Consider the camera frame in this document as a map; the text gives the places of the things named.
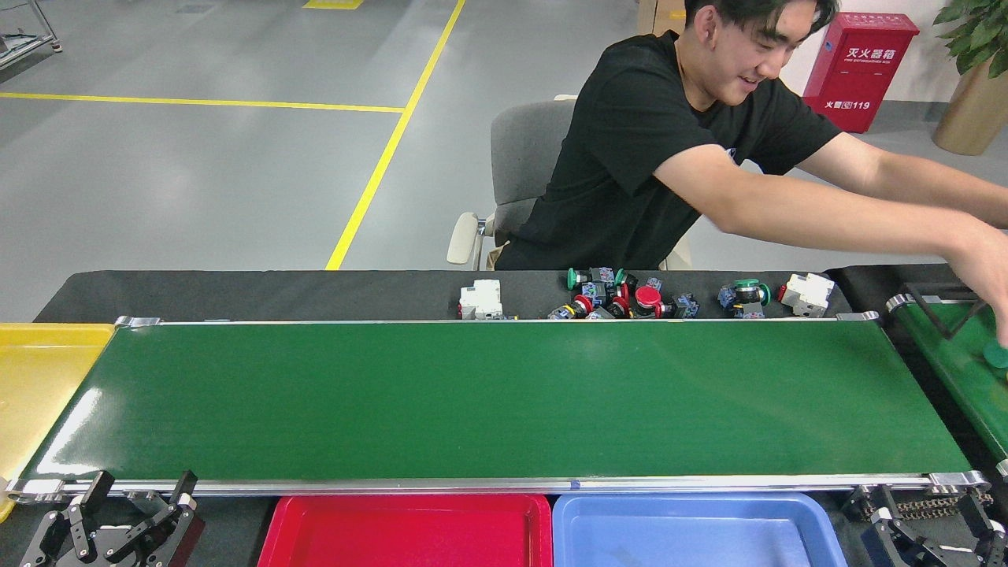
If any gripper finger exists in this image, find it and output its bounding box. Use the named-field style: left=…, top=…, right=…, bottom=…
left=20, top=471, right=116, bottom=567
left=957, top=492, right=1008, bottom=567
left=118, top=471, right=206, bottom=567
left=861, top=484, right=958, bottom=567

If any white circuit breaker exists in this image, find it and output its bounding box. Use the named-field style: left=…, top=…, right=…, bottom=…
left=459, top=279, right=506, bottom=321
left=778, top=272, right=837, bottom=318

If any yellow plastic tray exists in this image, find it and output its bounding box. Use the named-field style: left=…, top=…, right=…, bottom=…
left=0, top=323, right=117, bottom=524

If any short green conveyor belt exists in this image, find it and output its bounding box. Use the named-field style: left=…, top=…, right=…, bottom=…
left=886, top=283, right=1008, bottom=477

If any long green conveyor belt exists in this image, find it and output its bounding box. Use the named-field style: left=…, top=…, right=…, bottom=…
left=4, top=313, right=991, bottom=505

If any person's right hand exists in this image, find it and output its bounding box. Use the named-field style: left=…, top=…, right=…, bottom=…
left=949, top=224, right=1008, bottom=347

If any blue plastic bin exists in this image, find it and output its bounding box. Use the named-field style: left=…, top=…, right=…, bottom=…
left=551, top=492, right=850, bottom=567

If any red plastic bin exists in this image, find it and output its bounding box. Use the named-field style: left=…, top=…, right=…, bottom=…
left=258, top=494, right=554, bottom=567

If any tan plant pot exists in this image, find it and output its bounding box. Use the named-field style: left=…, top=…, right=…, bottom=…
left=932, top=59, right=1008, bottom=156

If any person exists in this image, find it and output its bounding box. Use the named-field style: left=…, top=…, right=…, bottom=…
left=495, top=0, right=1008, bottom=347

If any red fire extinguisher box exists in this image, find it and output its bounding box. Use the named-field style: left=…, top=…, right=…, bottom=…
left=802, top=12, right=921, bottom=133

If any metal rack on wheels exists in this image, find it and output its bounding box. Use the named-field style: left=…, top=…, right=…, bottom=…
left=0, top=0, right=62, bottom=72

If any grey office chair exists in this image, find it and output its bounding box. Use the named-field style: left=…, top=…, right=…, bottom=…
left=447, top=96, right=694, bottom=271

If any green potted plant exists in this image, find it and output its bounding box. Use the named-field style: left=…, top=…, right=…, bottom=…
left=933, top=0, right=1008, bottom=78

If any brown cardboard box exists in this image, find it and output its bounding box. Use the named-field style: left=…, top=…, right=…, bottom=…
left=636, top=0, right=687, bottom=36

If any conveyor drive chain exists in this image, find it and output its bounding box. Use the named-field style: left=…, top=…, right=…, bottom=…
left=858, top=488, right=995, bottom=522

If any black guide frame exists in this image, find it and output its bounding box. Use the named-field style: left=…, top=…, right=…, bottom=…
left=902, top=282, right=995, bottom=341

